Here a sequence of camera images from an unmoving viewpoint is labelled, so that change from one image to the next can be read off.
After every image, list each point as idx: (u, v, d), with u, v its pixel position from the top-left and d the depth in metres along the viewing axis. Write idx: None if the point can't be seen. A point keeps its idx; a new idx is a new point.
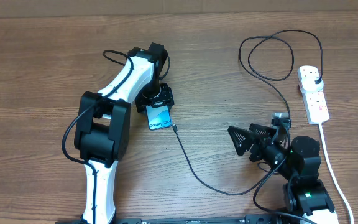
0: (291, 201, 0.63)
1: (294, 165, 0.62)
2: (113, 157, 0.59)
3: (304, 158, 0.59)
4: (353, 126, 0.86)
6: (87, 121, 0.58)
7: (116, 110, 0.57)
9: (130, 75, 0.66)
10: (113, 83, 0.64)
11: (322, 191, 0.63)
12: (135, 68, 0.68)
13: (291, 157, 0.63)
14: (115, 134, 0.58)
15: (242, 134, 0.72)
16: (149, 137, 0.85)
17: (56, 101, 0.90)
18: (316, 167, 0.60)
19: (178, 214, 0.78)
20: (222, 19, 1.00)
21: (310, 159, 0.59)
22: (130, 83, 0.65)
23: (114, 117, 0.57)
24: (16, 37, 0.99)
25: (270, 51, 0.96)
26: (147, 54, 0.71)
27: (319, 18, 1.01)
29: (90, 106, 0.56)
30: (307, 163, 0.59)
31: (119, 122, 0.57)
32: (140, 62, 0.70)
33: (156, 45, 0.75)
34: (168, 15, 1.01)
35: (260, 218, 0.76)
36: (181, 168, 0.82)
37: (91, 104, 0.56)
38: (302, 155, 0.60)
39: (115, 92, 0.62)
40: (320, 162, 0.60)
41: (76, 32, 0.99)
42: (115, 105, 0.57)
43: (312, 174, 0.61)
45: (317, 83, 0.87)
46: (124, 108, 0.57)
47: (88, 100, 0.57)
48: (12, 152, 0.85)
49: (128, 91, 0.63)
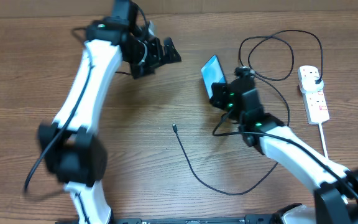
0: (249, 139, 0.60)
1: (239, 105, 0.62)
2: (91, 180, 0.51)
3: (243, 93, 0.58)
4: (353, 126, 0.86)
6: (51, 155, 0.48)
7: (79, 143, 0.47)
9: (91, 76, 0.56)
10: (74, 91, 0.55)
11: (271, 121, 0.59)
12: (94, 64, 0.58)
13: (234, 98, 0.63)
14: (84, 164, 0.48)
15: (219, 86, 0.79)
16: (149, 137, 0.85)
17: (56, 101, 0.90)
18: (257, 98, 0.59)
19: (178, 214, 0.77)
20: (221, 19, 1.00)
21: (248, 92, 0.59)
22: (93, 89, 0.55)
23: (78, 150, 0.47)
24: (17, 37, 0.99)
25: (270, 51, 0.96)
26: (109, 30, 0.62)
27: (319, 18, 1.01)
29: (50, 138, 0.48)
30: (247, 97, 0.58)
31: (85, 155, 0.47)
32: (102, 49, 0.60)
33: (119, 5, 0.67)
34: (168, 15, 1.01)
35: (260, 218, 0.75)
36: (181, 168, 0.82)
37: (51, 133, 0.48)
38: (241, 92, 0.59)
39: (75, 112, 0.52)
40: (257, 92, 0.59)
41: (76, 32, 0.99)
42: (76, 137, 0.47)
43: (257, 106, 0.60)
45: (317, 83, 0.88)
46: (87, 139, 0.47)
47: (45, 134, 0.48)
48: (11, 152, 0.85)
49: (90, 103, 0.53)
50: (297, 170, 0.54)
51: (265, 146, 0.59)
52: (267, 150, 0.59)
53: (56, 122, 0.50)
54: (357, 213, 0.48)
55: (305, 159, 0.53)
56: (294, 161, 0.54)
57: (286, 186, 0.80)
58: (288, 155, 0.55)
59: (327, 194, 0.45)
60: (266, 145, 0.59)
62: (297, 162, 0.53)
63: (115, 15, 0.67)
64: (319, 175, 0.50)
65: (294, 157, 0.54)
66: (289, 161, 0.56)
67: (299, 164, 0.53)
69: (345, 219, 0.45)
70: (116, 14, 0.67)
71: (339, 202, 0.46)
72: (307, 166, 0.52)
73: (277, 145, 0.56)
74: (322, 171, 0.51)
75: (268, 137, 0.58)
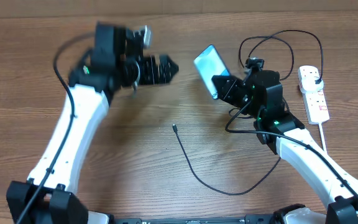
0: (263, 135, 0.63)
1: (260, 99, 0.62)
2: None
3: (266, 88, 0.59)
4: (353, 126, 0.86)
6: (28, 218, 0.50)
7: (54, 205, 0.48)
9: (71, 129, 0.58)
10: (51, 147, 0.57)
11: (290, 121, 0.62)
12: (77, 114, 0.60)
13: (255, 90, 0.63)
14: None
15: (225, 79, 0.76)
16: (150, 137, 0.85)
17: (56, 101, 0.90)
18: (279, 95, 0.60)
19: (178, 214, 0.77)
20: (221, 19, 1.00)
21: (271, 88, 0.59)
22: (73, 147, 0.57)
23: (53, 213, 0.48)
24: (17, 37, 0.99)
25: (270, 52, 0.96)
26: (94, 75, 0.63)
27: (319, 18, 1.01)
29: (18, 203, 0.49)
30: (270, 93, 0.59)
31: (61, 217, 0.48)
32: (84, 95, 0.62)
33: (102, 33, 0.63)
34: (168, 15, 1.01)
35: (260, 218, 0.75)
36: (181, 168, 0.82)
37: (20, 202, 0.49)
38: (264, 85, 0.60)
39: (53, 169, 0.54)
40: (282, 88, 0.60)
41: (76, 32, 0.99)
42: (51, 199, 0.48)
43: (278, 104, 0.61)
45: (317, 83, 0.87)
46: (63, 200, 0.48)
47: (18, 197, 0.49)
48: (11, 152, 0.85)
49: (69, 162, 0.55)
50: (311, 177, 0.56)
51: (280, 147, 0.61)
52: (281, 151, 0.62)
53: (32, 179, 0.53)
54: None
55: (322, 168, 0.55)
56: (309, 168, 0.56)
57: (286, 186, 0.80)
58: (304, 161, 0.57)
59: (340, 208, 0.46)
60: (281, 146, 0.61)
62: (313, 172, 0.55)
63: (100, 46, 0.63)
64: (335, 189, 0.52)
65: (311, 165, 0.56)
66: (306, 168, 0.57)
67: (315, 172, 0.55)
69: None
70: (99, 46, 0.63)
71: (352, 219, 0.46)
72: (323, 176, 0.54)
73: (293, 150, 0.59)
74: (340, 185, 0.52)
75: (284, 139, 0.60)
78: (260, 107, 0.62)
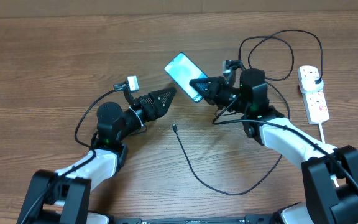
0: (249, 129, 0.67)
1: (247, 96, 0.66)
2: None
3: (252, 88, 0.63)
4: (353, 126, 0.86)
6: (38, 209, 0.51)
7: (73, 188, 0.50)
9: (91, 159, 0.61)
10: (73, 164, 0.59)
11: (272, 114, 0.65)
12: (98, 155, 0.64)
13: (242, 88, 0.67)
14: (70, 214, 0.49)
15: (206, 81, 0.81)
16: (150, 137, 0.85)
17: (56, 101, 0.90)
18: (264, 93, 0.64)
19: (178, 214, 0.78)
20: (221, 19, 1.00)
21: (256, 87, 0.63)
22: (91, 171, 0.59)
23: (70, 197, 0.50)
24: (16, 37, 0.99)
25: (270, 52, 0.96)
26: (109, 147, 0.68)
27: (319, 18, 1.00)
29: (43, 185, 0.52)
30: (256, 91, 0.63)
31: (76, 203, 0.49)
32: (104, 152, 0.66)
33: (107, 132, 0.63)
34: (168, 15, 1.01)
35: (260, 218, 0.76)
36: (181, 168, 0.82)
37: (44, 183, 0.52)
38: (250, 84, 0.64)
39: (74, 170, 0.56)
40: (266, 86, 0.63)
41: (76, 32, 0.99)
42: (72, 183, 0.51)
43: (263, 100, 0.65)
45: (317, 83, 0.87)
46: (82, 185, 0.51)
47: (40, 183, 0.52)
48: (11, 152, 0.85)
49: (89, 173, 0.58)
50: (291, 152, 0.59)
51: (264, 135, 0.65)
52: (266, 138, 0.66)
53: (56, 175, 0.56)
54: (343, 190, 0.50)
55: (297, 140, 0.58)
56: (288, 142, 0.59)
57: (286, 186, 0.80)
58: (283, 139, 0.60)
59: (313, 167, 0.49)
60: (263, 133, 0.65)
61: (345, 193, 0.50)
62: (291, 144, 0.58)
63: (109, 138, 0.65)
64: (309, 152, 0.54)
65: (288, 140, 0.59)
66: (284, 144, 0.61)
67: (293, 145, 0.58)
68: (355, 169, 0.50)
69: (330, 189, 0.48)
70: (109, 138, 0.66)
71: (324, 174, 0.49)
72: (300, 145, 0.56)
73: (275, 131, 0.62)
74: (312, 150, 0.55)
75: (266, 126, 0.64)
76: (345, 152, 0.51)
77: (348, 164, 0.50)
78: (247, 104, 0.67)
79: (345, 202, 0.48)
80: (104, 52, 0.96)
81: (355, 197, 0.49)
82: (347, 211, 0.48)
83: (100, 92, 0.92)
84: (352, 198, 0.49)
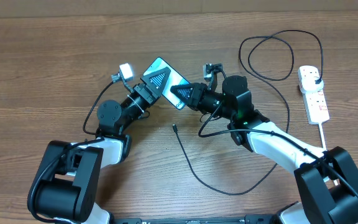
0: (237, 137, 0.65)
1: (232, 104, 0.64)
2: (74, 217, 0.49)
3: (236, 96, 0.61)
4: (353, 125, 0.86)
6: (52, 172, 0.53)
7: (87, 155, 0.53)
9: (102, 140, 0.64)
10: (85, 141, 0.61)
11: (258, 119, 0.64)
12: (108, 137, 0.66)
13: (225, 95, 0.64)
14: (82, 179, 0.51)
15: (188, 88, 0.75)
16: (150, 137, 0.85)
17: (56, 101, 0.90)
18: (248, 99, 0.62)
19: (178, 214, 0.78)
20: (221, 19, 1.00)
21: (241, 95, 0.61)
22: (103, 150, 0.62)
23: (84, 163, 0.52)
24: (16, 37, 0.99)
25: (270, 51, 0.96)
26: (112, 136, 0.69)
27: (319, 18, 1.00)
29: (58, 151, 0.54)
30: (240, 99, 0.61)
31: (89, 168, 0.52)
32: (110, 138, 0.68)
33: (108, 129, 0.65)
34: (168, 15, 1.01)
35: (260, 218, 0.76)
36: (181, 168, 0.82)
37: (59, 150, 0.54)
38: (234, 93, 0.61)
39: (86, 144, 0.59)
40: (250, 94, 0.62)
41: (76, 32, 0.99)
42: (86, 151, 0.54)
43: (248, 107, 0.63)
45: (317, 83, 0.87)
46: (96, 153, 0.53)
47: (55, 149, 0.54)
48: (11, 152, 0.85)
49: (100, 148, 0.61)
50: (282, 158, 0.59)
51: (252, 142, 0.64)
52: (254, 145, 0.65)
53: None
54: (339, 192, 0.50)
55: (286, 145, 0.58)
56: (276, 148, 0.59)
57: (286, 186, 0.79)
58: (272, 144, 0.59)
59: (306, 173, 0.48)
60: (252, 140, 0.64)
61: (340, 195, 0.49)
62: (280, 150, 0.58)
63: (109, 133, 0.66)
64: (299, 158, 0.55)
65: (278, 146, 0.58)
66: (273, 151, 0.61)
67: (282, 152, 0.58)
68: (347, 170, 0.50)
69: (325, 193, 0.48)
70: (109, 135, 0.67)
71: (317, 179, 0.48)
72: (290, 152, 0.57)
73: (262, 138, 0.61)
74: (302, 155, 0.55)
75: (253, 133, 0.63)
76: (335, 154, 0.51)
77: (339, 166, 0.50)
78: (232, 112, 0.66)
79: (341, 204, 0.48)
80: (104, 52, 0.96)
81: (351, 198, 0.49)
82: (344, 214, 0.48)
83: (100, 92, 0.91)
84: (347, 200, 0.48)
